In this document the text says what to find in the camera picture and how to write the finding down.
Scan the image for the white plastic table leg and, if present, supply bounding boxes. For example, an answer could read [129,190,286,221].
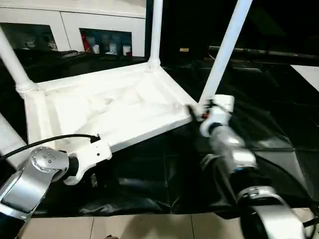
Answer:
[0,24,34,92]
[199,0,254,105]
[0,113,28,172]
[147,0,164,72]

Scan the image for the white plastic table top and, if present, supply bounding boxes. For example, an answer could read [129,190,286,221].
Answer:
[16,62,200,154]

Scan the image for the black table mat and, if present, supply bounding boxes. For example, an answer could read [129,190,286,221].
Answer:
[0,48,319,220]

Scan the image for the dark metal rod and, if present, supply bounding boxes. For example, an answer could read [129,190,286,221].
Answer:
[209,46,319,59]

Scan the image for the white flat board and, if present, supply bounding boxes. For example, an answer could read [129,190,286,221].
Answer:
[290,64,319,90]

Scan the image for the black backdrop cloth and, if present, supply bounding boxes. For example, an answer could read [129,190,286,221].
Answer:
[146,0,319,63]

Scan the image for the white glass-door cabinet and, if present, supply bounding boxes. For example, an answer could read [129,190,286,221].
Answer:
[0,0,147,57]

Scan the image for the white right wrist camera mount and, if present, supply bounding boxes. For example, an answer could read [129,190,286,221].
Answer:
[199,95,235,137]

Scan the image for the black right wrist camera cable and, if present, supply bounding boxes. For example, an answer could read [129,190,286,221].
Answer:
[211,101,235,118]

